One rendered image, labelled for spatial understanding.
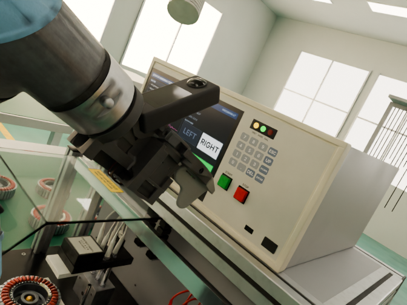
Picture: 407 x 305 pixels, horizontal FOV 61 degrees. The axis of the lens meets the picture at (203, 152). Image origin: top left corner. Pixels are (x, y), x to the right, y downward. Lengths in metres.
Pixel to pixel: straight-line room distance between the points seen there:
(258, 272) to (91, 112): 0.32
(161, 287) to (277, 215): 0.42
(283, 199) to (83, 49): 0.34
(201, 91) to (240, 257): 0.25
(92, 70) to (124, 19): 5.58
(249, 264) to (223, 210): 0.10
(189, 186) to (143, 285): 0.49
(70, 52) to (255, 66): 8.13
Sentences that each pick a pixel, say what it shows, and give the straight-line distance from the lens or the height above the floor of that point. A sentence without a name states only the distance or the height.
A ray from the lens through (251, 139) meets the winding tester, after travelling 0.54.
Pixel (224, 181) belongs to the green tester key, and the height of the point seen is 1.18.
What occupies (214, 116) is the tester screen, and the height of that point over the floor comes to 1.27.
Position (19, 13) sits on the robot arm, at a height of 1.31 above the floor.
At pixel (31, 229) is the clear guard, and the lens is 0.51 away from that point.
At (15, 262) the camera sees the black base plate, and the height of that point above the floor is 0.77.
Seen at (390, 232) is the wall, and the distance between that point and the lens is 6.87.
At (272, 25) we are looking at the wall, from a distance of 8.55.
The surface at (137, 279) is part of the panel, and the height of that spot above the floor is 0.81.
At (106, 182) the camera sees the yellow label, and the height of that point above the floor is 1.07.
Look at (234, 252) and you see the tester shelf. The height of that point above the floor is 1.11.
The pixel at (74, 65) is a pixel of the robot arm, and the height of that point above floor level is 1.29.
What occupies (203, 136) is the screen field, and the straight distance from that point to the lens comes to 0.60.
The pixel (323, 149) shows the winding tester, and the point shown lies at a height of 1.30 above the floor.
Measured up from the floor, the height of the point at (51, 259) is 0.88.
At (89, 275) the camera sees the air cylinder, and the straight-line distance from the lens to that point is 0.85.
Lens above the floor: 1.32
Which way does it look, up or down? 11 degrees down
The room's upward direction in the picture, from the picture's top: 24 degrees clockwise
